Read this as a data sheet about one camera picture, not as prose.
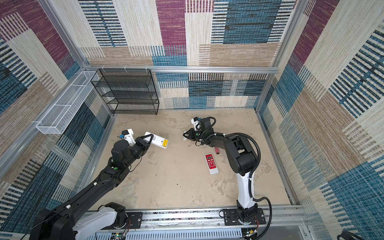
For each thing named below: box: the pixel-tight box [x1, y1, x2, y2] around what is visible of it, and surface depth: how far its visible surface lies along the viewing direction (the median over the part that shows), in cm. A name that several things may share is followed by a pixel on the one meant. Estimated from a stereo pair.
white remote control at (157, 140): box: [143, 131, 169, 149], surface depth 80 cm
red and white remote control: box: [204, 152, 219, 175], surface depth 93 cm
